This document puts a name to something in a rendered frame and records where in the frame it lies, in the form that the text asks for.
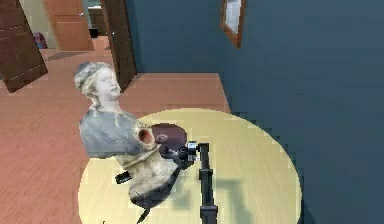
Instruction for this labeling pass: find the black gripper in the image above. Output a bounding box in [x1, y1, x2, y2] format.
[162, 145, 195, 170]

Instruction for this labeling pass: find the dark maroon vinyl disc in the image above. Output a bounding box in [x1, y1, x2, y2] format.
[151, 122, 189, 160]

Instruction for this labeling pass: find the small black remote control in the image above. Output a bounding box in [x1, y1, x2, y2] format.
[114, 170, 134, 185]

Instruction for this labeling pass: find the grey white bust statue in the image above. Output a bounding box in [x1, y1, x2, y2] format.
[73, 61, 183, 210]

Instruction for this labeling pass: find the pale yellow round table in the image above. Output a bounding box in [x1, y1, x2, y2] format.
[77, 107, 303, 224]

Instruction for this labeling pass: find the dark brown room door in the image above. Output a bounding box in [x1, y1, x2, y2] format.
[99, 0, 138, 93]
[0, 0, 49, 94]

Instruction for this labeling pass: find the brown wooden cupboard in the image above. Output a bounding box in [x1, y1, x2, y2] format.
[87, 5, 108, 36]

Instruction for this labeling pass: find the orange brown room door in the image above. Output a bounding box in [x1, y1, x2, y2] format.
[42, 0, 95, 53]

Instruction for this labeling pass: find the purple red striped object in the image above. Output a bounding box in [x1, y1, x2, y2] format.
[32, 31, 49, 50]

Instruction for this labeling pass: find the brown framed wall picture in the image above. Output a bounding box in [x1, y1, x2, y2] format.
[219, 0, 248, 50]

